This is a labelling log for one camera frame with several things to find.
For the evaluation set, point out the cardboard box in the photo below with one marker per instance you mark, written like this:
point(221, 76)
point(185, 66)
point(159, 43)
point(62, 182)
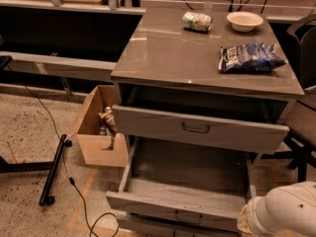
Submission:
point(96, 147)

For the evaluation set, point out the black office chair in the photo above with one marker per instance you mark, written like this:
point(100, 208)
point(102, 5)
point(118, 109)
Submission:
point(301, 120)

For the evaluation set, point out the items inside cardboard box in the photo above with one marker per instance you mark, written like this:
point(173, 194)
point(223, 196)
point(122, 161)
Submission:
point(107, 125)

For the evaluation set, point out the grey drawer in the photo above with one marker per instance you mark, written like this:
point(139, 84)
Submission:
point(166, 228)
point(214, 132)
point(197, 187)

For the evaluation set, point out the grey top drawer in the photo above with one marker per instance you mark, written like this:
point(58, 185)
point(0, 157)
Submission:
point(214, 132)

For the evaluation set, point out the grey drawer cabinet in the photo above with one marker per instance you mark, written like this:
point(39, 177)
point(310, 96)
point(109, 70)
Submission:
point(165, 67)

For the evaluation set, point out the crushed green white can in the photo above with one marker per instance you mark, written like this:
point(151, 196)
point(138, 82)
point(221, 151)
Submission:
point(197, 22)

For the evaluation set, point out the grey bottom drawer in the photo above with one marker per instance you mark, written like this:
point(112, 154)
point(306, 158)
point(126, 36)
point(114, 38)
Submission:
point(166, 228)

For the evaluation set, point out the black floor stand leg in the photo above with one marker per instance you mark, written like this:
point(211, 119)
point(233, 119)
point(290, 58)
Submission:
point(51, 167)

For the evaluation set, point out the blue chip bag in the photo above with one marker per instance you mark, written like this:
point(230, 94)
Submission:
point(249, 57)

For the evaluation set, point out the white paper bowl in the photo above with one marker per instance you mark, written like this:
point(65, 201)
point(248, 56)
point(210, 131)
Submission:
point(244, 22)

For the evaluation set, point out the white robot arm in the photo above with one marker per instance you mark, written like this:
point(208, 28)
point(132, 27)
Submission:
point(290, 207)

